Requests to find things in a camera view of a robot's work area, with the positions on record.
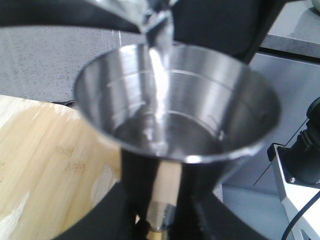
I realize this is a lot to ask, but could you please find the steel double jigger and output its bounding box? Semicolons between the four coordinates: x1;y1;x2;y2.
73;44;281;232

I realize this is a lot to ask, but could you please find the clear glass beaker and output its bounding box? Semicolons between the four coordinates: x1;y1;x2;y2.
90;0;177;50

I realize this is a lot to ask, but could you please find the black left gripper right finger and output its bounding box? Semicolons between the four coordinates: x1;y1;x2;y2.
168;161;265;240

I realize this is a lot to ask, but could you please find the black cable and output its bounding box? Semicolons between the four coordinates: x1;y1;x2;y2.
281;189;320;240

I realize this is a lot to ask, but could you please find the wooden cutting board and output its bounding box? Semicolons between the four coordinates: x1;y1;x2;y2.
0;95;182;240

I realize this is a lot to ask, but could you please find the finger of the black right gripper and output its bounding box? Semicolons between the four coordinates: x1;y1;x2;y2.
0;0;140;34
172;0;286;64

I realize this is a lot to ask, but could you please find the black camera on white mount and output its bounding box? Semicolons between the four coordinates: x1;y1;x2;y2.
267;98;320;240

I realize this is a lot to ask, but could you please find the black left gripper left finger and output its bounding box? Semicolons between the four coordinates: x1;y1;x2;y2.
56;150;159;240

